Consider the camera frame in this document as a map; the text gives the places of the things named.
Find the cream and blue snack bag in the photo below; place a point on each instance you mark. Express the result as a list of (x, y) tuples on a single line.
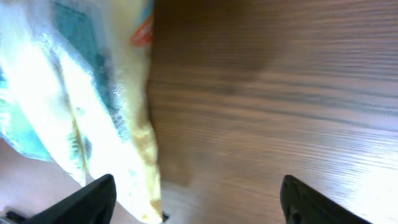
[(73, 91)]

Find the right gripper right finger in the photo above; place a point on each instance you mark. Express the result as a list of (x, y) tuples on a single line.
[(302, 204)]

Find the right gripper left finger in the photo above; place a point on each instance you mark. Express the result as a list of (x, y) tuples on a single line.
[(93, 204)]

